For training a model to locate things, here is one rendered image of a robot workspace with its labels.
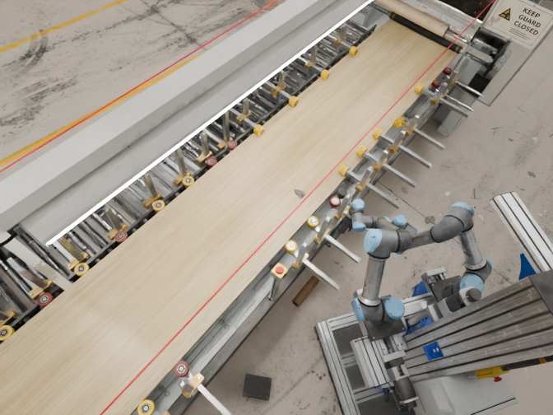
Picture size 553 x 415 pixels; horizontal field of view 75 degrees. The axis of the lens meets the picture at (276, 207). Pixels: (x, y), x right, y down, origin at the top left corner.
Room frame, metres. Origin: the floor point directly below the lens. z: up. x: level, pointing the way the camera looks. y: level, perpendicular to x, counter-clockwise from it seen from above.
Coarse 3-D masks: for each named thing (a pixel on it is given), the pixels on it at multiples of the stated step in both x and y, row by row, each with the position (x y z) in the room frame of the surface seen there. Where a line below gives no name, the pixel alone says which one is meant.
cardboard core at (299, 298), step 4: (312, 276) 1.16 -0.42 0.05; (312, 280) 1.12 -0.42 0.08; (316, 280) 1.12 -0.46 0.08; (308, 284) 1.07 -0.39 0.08; (312, 284) 1.08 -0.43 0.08; (316, 284) 1.09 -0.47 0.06; (304, 288) 1.03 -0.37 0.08; (308, 288) 1.04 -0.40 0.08; (312, 288) 1.05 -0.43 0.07; (300, 292) 0.99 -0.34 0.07; (304, 292) 0.99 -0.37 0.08; (308, 292) 1.00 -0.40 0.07; (296, 296) 0.95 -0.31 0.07; (300, 296) 0.95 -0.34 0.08; (304, 296) 0.96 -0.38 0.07; (296, 300) 0.92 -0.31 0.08; (300, 300) 0.92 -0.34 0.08; (296, 304) 0.90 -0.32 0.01; (300, 304) 0.90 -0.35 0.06
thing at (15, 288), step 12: (336, 36) 3.65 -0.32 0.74; (348, 36) 3.68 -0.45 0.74; (324, 60) 3.23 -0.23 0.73; (276, 72) 2.92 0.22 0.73; (240, 108) 2.37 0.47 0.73; (192, 168) 1.63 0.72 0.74; (168, 180) 1.47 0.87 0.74; (120, 192) 1.30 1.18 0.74; (132, 204) 1.21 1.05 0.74; (72, 228) 0.95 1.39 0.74; (96, 228) 0.98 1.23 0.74; (84, 240) 0.87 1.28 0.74; (108, 240) 0.90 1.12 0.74; (96, 252) 0.81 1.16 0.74; (0, 276) 0.54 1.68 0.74; (12, 288) 0.48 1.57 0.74; (24, 300) 0.42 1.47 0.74
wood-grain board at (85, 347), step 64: (384, 64) 3.10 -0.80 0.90; (320, 128) 2.13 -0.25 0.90; (384, 128) 2.26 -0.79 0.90; (192, 192) 1.31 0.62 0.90; (256, 192) 1.41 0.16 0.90; (320, 192) 1.50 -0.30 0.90; (128, 256) 0.76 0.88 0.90; (192, 256) 0.84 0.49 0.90; (256, 256) 0.91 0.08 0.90; (64, 320) 0.32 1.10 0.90; (128, 320) 0.38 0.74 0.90; (192, 320) 0.44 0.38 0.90; (0, 384) -0.04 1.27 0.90; (64, 384) 0.01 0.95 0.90
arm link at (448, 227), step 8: (440, 224) 1.03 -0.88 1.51; (448, 224) 1.01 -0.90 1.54; (456, 224) 1.01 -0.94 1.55; (424, 232) 1.04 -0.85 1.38; (432, 232) 1.00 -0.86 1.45; (440, 232) 0.98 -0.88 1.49; (448, 232) 0.98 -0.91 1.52; (456, 232) 0.98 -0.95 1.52; (416, 240) 1.01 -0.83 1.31; (424, 240) 0.99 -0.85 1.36; (432, 240) 0.98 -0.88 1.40; (440, 240) 0.96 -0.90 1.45
